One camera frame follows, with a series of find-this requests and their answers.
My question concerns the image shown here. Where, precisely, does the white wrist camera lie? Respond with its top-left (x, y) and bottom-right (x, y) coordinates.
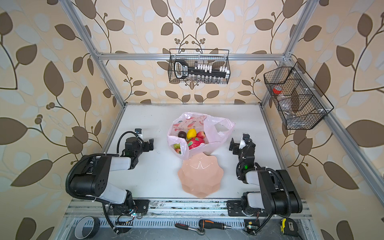
top-left (135, 129), bottom-right (143, 138)
top-left (241, 134), bottom-right (252, 145)

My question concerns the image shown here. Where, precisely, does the right wire basket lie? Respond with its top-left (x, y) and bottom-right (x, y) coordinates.
top-left (264, 62), bottom-right (334, 130)

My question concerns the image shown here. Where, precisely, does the black socket set holder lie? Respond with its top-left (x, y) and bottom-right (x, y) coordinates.
top-left (173, 60), bottom-right (231, 80)

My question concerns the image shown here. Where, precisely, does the aluminium frame post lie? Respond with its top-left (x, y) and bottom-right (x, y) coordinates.
top-left (59, 0), bottom-right (126, 108)

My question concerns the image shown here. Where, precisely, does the wire basket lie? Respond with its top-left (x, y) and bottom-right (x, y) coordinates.
top-left (264, 62), bottom-right (334, 130)
top-left (168, 48), bottom-right (231, 85)

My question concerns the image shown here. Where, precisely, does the yellow lemon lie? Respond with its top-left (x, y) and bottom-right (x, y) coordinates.
top-left (187, 128), bottom-right (197, 140)

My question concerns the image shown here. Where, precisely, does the orange black screwdriver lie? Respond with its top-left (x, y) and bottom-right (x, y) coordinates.
top-left (199, 220), bottom-right (232, 230)

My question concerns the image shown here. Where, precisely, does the dark purple plum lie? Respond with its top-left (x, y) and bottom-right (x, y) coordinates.
top-left (178, 131), bottom-right (187, 139)

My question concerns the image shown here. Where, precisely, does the red yellow peach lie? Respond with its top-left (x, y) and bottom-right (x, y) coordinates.
top-left (196, 131), bottom-right (206, 139)

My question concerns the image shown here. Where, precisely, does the pink plastic bag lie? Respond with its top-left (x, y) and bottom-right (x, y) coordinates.
top-left (167, 112), bottom-right (235, 160)

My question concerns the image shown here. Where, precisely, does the yellow black tape measure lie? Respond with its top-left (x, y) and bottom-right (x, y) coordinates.
top-left (281, 218), bottom-right (300, 237)

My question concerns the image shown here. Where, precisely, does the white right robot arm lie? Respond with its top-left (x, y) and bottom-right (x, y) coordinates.
top-left (227, 134), bottom-right (303, 218)

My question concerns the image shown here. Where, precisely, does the black tape roll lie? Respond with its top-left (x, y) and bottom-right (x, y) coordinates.
top-left (74, 216), bottom-right (101, 240)

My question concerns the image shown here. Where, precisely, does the red green dragon fruit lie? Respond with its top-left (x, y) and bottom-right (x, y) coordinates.
top-left (187, 137), bottom-right (205, 150)

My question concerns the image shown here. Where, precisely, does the peach wavy fruit plate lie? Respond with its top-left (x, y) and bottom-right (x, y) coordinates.
top-left (178, 153), bottom-right (224, 199)

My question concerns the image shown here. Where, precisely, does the red handled ratchet wrench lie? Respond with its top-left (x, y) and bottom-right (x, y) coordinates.
top-left (175, 223), bottom-right (206, 236)

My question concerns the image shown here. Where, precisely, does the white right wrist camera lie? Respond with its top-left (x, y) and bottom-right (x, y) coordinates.
top-left (241, 134), bottom-right (252, 145)

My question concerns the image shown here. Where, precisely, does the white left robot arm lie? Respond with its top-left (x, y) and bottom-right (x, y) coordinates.
top-left (65, 135), bottom-right (154, 210)

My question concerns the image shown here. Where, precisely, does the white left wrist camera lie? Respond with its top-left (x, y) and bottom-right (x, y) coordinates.
top-left (135, 129), bottom-right (143, 138)

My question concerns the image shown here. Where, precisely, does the back wire basket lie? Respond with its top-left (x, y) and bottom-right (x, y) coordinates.
top-left (168, 48), bottom-right (231, 85)

